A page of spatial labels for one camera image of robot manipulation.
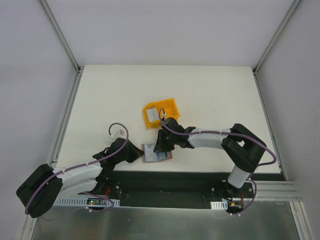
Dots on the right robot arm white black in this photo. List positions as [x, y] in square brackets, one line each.
[243, 147]

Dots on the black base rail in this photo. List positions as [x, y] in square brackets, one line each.
[173, 190]

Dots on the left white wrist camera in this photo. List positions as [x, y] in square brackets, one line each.
[119, 134]

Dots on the brown leather card holder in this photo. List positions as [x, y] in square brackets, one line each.
[162, 156]

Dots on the aluminium frame post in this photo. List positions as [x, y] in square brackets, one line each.
[59, 34]
[277, 34]

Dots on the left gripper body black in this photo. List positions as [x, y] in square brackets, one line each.
[131, 152]

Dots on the right white cable duct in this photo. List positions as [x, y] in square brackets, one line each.
[219, 205]

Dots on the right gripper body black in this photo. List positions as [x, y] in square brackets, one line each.
[162, 141]

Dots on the white cable duct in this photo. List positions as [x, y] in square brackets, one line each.
[219, 205]
[87, 202]

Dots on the left white cable duct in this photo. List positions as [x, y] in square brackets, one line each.
[87, 202]

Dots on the stack of silver cards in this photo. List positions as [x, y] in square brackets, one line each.
[152, 114]

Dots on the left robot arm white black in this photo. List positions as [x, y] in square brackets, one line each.
[46, 184]

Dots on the right aluminium frame post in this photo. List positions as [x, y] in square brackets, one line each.
[277, 34]

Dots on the yellow plastic bin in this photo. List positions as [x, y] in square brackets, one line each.
[169, 106]

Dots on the left aluminium frame post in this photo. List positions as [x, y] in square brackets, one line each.
[59, 34]

